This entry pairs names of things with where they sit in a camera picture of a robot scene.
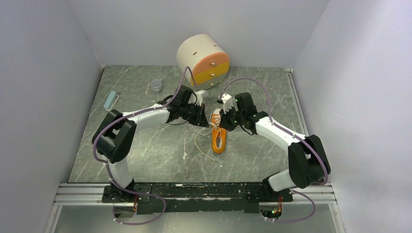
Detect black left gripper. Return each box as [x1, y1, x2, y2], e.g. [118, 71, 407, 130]
[180, 101, 209, 128]

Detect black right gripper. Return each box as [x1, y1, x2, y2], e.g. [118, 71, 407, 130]
[219, 104, 245, 132]

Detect orange canvas sneaker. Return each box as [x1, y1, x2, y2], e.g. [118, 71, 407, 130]
[209, 108, 227, 155]

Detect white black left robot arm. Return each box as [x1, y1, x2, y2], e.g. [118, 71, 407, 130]
[92, 85, 209, 202]

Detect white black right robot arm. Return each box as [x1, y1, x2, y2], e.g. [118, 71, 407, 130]
[218, 92, 331, 201]

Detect round cream drawer cabinet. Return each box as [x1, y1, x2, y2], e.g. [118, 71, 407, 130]
[176, 34, 230, 90]

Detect small clear round jar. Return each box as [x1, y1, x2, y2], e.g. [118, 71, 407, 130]
[150, 80, 163, 93]

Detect light blue eraser block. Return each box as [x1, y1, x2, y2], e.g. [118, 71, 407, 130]
[103, 91, 119, 111]

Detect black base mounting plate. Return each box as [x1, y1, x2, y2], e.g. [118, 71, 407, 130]
[101, 182, 293, 215]

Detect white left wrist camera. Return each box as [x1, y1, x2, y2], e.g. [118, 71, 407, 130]
[194, 90, 208, 106]

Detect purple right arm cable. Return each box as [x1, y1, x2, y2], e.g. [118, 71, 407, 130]
[218, 77, 329, 223]

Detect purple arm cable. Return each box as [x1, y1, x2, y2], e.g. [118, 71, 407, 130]
[218, 77, 329, 223]
[92, 66, 167, 226]

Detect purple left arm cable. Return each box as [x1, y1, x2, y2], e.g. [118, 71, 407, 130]
[92, 66, 167, 226]

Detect aluminium rail frame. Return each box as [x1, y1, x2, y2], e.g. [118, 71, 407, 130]
[43, 68, 346, 233]

